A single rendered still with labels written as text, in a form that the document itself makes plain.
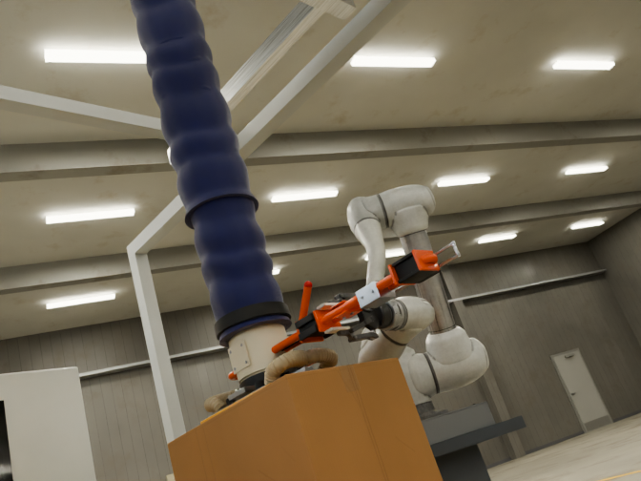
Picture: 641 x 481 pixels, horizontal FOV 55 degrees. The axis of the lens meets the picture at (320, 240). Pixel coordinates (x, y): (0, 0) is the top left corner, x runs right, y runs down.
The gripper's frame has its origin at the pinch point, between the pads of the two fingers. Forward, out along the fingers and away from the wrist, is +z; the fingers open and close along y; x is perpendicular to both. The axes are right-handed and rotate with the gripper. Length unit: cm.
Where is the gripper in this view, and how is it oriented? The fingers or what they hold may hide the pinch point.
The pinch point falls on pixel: (332, 318)
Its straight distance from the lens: 162.4
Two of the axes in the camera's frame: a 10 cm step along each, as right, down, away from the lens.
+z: -7.1, -0.5, -7.0
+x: -6.4, 4.6, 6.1
